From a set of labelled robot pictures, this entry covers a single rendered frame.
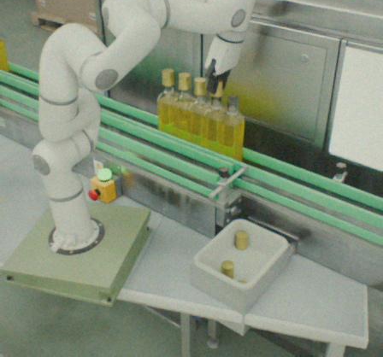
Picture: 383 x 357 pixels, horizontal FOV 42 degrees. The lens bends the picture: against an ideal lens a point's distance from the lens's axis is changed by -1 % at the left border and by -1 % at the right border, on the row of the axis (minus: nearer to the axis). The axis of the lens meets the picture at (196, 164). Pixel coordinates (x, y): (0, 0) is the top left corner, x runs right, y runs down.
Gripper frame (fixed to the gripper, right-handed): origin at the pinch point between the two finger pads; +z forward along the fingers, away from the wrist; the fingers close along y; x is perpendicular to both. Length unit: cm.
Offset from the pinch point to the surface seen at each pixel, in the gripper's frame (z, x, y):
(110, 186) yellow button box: 40.8, -16.4, 19.9
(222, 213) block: 25.2, 20.9, 15.5
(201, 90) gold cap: 3.9, -3.8, 1.0
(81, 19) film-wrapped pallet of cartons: 181, -300, -238
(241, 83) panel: 3.9, 1.4, -12.7
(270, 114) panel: 7.9, 13.6, -12.6
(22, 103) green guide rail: 42, -68, 13
